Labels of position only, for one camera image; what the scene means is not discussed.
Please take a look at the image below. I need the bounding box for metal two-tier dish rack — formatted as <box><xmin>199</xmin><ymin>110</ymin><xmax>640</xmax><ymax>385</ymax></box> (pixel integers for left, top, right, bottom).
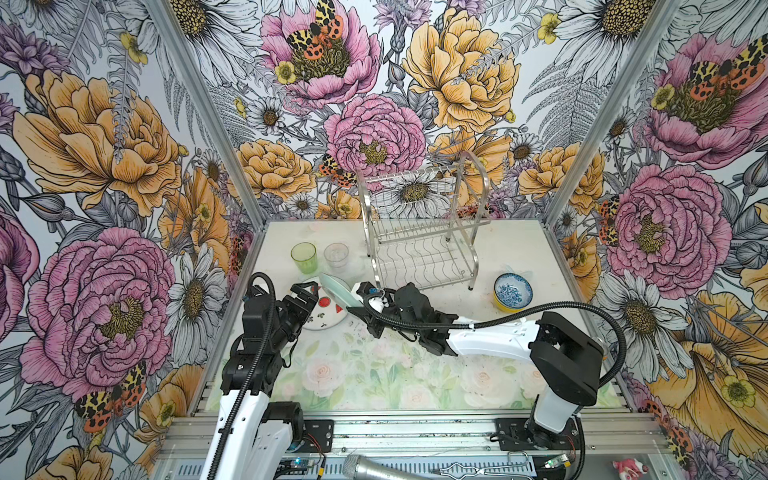
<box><xmin>357</xmin><ymin>152</ymin><xmax>490</xmax><ymax>291</ymax></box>

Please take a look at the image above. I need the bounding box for front aluminium rail base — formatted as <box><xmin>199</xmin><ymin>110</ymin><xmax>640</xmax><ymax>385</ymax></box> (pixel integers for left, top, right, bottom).
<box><xmin>155</xmin><ymin>407</ymin><xmax>679</xmax><ymax>480</ymax></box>

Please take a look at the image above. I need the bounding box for metal wire tool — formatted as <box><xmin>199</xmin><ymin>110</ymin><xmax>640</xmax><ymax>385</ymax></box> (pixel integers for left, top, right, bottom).
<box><xmin>430</xmin><ymin>454</ymin><xmax>536</xmax><ymax>480</ymax></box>

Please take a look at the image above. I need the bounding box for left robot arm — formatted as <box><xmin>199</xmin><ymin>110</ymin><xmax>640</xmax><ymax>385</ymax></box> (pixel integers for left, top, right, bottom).
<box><xmin>200</xmin><ymin>272</ymin><xmax>319</xmax><ymax>479</ymax></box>

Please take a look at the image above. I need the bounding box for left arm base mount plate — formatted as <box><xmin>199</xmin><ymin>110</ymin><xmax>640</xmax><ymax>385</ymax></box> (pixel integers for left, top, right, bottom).
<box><xmin>295</xmin><ymin>419</ymin><xmax>335</xmax><ymax>454</ymax></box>

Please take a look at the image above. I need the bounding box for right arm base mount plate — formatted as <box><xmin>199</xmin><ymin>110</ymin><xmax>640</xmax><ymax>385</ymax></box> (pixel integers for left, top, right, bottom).
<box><xmin>489</xmin><ymin>417</ymin><xmax>583</xmax><ymax>452</ymax></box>

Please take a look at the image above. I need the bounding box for yellow plastic bowl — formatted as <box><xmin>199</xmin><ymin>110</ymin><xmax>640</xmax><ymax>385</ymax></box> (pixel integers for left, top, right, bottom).
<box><xmin>494</xmin><ymin>290</ymin><xmax>532</xmax><ymax>313</ymax></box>

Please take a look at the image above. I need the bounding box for pink white small toy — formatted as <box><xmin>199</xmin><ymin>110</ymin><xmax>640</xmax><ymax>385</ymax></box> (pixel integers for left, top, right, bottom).
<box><xmin>612</xmin><ymin>459</ymin><xmax>649</xmax><ymax>480</ymax></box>

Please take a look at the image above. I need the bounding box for left rear aluminium frame post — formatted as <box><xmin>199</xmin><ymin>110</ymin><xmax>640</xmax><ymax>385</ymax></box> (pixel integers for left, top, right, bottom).
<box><xmin>147</xmin><ymin>1</ymin><xmax>266</xmax><ymax>232</ymax></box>

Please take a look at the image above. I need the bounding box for aluminium frame post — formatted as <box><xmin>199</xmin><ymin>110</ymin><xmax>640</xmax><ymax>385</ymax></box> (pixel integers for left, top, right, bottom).
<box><xmin>544</xmin><ymin>0</ymin><xmax>681</xmax><ymax>227</ymax></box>
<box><xmin>147</xmin><ymin>1</ymin><xmax>266</xmax><ymax>232</ymax></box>

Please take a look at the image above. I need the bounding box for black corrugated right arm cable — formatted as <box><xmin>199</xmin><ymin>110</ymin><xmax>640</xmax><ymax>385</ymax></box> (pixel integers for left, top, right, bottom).
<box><xmin>359</xmin><ymin>290</ymin><xmax>628</xmax><ymax>388</ymax></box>

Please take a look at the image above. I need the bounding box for right rear aluminium frame post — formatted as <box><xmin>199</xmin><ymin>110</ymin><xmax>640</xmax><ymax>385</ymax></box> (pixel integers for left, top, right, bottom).
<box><xmin>544</xmin><ymin>0</ymin><xmax>681</xmax><ymax>227</ymax></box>

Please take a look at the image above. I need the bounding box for white watermelon pattern plate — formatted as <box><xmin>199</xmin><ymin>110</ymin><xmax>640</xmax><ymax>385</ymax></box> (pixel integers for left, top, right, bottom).
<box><xmin>303</xmin><ymin>285</ymin><xmax>348</xmax><ymax>331</ymax></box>

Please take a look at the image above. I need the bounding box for teal rimmed plate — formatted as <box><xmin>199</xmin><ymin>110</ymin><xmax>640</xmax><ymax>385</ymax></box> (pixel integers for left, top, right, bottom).
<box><xmin>319</xmin><ymin>273</ymin><xmax>362</xmax><ymax>309</ymax></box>

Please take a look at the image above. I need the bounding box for clear pink glass tumbler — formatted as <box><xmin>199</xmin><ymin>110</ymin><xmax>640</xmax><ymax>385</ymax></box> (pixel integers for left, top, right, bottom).
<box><xmin>323</xmin><ymin>242</ymin><xmax>350</xmax><ymax>276</ymax></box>

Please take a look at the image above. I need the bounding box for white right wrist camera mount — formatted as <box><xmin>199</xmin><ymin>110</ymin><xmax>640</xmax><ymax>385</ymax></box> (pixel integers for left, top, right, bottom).
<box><xmin>351</xmin><ymin>281</ymin><xmax>387</xmax><ymax>313</ymax></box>

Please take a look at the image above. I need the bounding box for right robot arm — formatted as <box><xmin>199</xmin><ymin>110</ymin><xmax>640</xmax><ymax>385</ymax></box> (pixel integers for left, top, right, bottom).
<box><xmin>339</xmin><ymin>283</ymin><xmax>607</xmax><ymax>449</ymax></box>

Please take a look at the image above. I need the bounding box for green glass tumbler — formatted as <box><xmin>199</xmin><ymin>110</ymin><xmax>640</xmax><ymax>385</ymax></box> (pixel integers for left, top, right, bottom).
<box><xmin>290</xmin><ymin>242</ymin><xmax>318</xmax><ymax>275</ymax></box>

